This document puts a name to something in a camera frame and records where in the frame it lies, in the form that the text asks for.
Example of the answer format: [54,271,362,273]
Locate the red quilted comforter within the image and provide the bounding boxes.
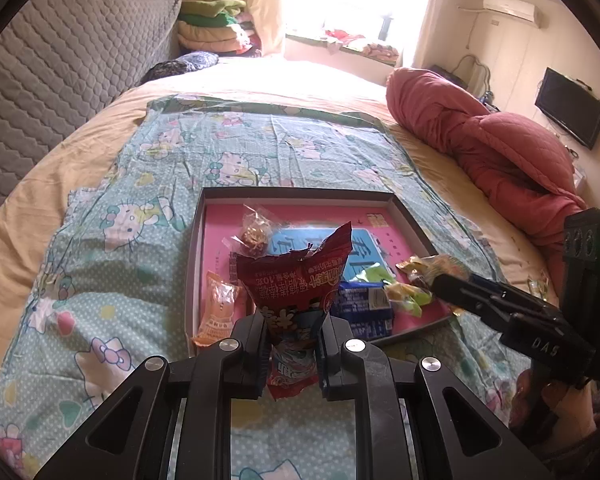
[386,68,586,292]

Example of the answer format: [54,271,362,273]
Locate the Hello Kitty teal blanket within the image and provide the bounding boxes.
[0,96,529,479]

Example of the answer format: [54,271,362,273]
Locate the dark shallow cardboard tray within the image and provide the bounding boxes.
[183,186,454,359]

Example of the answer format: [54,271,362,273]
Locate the clear red candy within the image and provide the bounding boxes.
[222,204,282,258]

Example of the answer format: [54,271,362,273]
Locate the black flat television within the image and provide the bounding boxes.
[534,67,600,150]

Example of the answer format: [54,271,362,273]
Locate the dark patterned pillow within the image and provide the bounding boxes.
[140,51,220,84]

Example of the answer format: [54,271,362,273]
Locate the blue cookie packet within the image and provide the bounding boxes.
[330,281,393,340]

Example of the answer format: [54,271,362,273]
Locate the white air conditioner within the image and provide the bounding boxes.
[482,0,541,27]

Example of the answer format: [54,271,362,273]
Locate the small candy on bedsheet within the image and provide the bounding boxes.
[527,272,550,301]

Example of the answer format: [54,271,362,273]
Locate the stack of folded clothes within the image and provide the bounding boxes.
[176,0,262,56]

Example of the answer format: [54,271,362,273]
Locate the green snack packet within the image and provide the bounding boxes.
[353,263,434,318]

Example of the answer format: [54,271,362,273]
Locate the orange cat snack packet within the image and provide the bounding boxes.
[193,271,247,349]

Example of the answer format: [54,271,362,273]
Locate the grey quilted headboard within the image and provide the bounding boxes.
[0,0,183,207]

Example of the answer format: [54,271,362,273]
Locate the red cartoon snack packet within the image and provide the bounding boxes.
[236,222,352,400]

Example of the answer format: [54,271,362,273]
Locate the person's right hand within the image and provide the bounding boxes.
[509,370,597,454]

